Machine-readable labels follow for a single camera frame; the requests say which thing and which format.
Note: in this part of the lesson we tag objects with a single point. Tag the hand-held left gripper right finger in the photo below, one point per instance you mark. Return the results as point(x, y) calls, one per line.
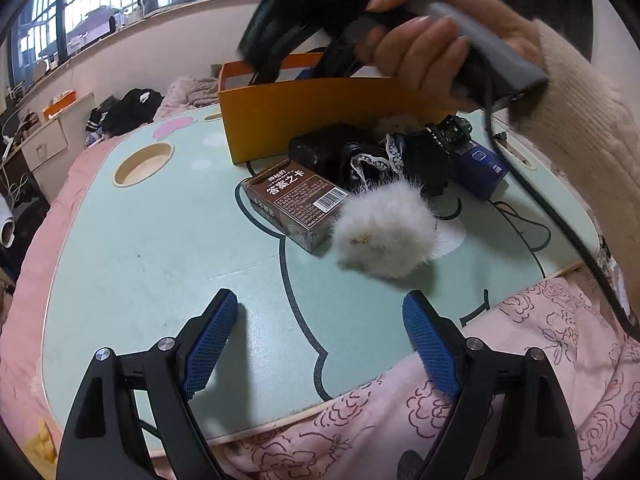
point(432, 345)

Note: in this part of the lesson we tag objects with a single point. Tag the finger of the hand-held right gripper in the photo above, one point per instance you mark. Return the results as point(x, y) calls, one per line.
point(270, 65)
point(340, 62)

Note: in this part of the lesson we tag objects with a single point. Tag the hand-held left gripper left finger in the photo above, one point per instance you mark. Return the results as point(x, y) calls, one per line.
point(210, 345)

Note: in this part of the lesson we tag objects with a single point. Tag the orange cardboard box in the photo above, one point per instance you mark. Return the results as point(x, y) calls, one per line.
point(310, 110)

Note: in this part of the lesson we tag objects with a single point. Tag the small blue box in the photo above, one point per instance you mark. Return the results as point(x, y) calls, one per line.
point(482, 170)

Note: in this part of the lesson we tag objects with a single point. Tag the white fluffy pompom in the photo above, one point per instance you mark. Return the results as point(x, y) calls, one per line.
point(385, 230)

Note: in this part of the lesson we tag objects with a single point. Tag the black lace cloth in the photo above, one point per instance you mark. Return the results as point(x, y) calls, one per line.
point(420, 160)

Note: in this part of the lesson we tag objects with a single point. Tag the brown card box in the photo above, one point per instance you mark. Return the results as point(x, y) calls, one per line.
point(295, 195)

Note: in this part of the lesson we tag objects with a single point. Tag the mint green cartoon desktop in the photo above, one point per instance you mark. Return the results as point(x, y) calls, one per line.
point(150, 260)

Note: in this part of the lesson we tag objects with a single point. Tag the person's right hand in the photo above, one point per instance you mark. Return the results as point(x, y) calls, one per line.
point(425, 55)

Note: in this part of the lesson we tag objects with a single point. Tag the black pouch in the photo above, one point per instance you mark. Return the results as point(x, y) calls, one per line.
point(325, 147)

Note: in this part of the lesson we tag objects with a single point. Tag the pink rose print blanket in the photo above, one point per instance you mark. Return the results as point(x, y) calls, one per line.
point(525, 360)

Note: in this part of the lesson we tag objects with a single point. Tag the black white-striped clothes pile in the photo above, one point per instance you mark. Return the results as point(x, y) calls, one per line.
point(130, 110)

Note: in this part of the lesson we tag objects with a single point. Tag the pink bed sheet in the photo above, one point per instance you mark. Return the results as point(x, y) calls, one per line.
point(30, 310)

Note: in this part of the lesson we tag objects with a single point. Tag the small orange box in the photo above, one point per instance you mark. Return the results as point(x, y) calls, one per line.
point(60, 105)

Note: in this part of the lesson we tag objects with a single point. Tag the white cabinet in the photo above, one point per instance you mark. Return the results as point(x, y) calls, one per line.
point(50, 140)

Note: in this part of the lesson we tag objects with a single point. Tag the white hair dryer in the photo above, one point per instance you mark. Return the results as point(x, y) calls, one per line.
point(6, 225)

